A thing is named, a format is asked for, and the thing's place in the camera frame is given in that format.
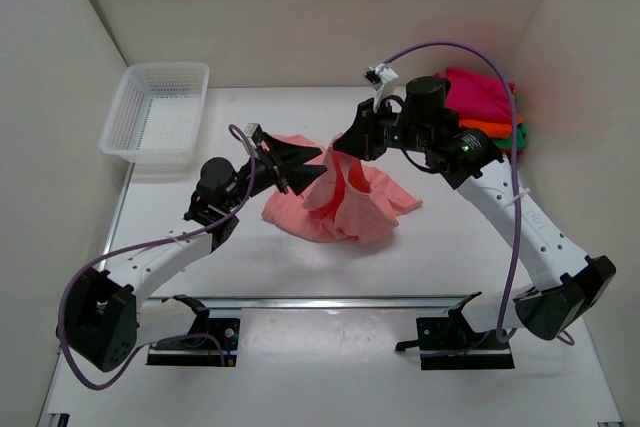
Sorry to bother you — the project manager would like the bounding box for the white perforated plastic basket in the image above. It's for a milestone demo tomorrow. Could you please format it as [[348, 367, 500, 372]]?
[[99, 62, 210, 169]]

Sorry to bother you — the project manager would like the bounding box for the folded magenta t-shirt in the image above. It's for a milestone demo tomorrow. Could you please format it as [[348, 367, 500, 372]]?
[[444, 67, 512, 124]]

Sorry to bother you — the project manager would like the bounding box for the salmon pink t-shirt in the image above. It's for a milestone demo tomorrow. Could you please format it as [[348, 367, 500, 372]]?
[[262, 146, 422, 244]]

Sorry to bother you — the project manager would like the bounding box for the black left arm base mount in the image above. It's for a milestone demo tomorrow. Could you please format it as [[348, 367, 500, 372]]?
[[146, 317, 241, 368]]

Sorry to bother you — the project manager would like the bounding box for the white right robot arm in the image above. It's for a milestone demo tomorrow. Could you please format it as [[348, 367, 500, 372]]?
[[333, 69, 616, 340]]

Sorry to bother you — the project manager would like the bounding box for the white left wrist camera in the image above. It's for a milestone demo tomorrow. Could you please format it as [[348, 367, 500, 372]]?
[[244, 123, 262, 138]]

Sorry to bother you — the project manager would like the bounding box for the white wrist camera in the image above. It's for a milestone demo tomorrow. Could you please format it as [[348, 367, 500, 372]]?
[[364, 63, 399, 104], [244, 123, 262, 138]]

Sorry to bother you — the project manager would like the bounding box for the folded green t-shirt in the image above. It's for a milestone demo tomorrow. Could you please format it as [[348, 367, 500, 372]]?
[[493, 123, 527, 156]]

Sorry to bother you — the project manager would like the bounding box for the folded orange t-shirt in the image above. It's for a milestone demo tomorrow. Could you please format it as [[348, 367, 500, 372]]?
[[459, 119, 513, 139]]

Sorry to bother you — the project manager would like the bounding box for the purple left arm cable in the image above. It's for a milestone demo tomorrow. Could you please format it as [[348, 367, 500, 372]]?
[[55, 122, 261, 391]]

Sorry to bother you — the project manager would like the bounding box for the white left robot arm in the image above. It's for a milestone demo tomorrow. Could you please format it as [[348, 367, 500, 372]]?
[[56, 124, 327, 373]]

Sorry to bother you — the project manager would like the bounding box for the aluminium table rail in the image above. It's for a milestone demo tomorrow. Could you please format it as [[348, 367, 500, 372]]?
[[89, 154, 561, 313]]

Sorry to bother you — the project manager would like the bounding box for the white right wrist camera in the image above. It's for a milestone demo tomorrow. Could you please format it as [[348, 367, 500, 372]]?
[[364, 63, 399, 104]]

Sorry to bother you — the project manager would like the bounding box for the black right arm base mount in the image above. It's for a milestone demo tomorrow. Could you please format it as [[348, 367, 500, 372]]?
[[394, 317, 515, 371]]

